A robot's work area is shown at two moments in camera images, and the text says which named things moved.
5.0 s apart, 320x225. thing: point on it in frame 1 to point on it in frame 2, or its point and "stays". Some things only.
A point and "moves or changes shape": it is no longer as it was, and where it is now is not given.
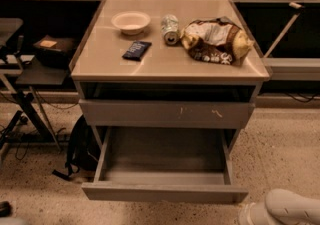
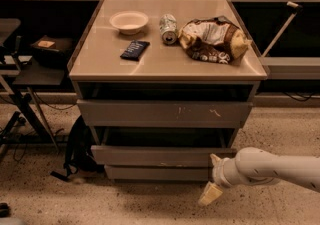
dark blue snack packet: x=137 y=50 stays
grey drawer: x=164 y=164 moves or changes shape
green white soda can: x=170 y=29 stays
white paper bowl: x=131 y=22 stays
